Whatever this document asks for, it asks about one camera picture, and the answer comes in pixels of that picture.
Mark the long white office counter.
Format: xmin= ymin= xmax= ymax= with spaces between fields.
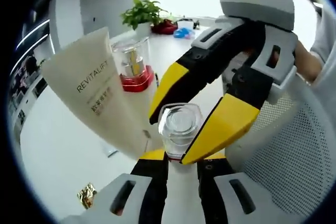
xmin=7 ymin=71 xmax=50 ymax=130

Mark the white skincare cream tube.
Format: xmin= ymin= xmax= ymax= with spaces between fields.
xmin=41 ymin=27 xmax=153 ymax=161

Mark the green potted plant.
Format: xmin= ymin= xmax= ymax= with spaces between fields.
xmin=120 ymin=0 xmax=169 ymax=37

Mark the ceiling light strip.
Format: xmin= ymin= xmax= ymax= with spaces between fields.
xmin=16 ymin=18 xmax=50 ymax=49

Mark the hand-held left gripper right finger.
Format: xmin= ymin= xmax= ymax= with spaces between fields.
xmin=195 ymin=153 xmax=289 ymax=224

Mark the red-collared skincare pump bottle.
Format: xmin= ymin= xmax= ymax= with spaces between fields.
xmin=110 ymin=36 xmax=160 ymax=120

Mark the gold foil skincare sachet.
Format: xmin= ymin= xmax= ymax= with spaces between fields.
xmin=77 ymin=182 xmax=98 ymax=210

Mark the red pot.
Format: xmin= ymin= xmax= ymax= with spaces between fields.
xmin=151 ymin=18 xmax=177 ymax=35

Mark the small clear-capped skincare bottle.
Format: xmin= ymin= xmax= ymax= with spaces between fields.
xmin=157 ymin=103 xmax=205 ymax=224

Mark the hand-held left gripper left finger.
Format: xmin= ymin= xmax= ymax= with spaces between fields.
xmin=61 ymin=149 xmax=169 ymax=224

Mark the grey mesh office chair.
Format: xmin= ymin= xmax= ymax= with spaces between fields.
xmin=225 ymin=87 xmax=336 ymax=219

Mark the blue plastic item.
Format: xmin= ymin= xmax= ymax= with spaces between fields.
xmin=173 ymin=26 xmax=196 ymax=40

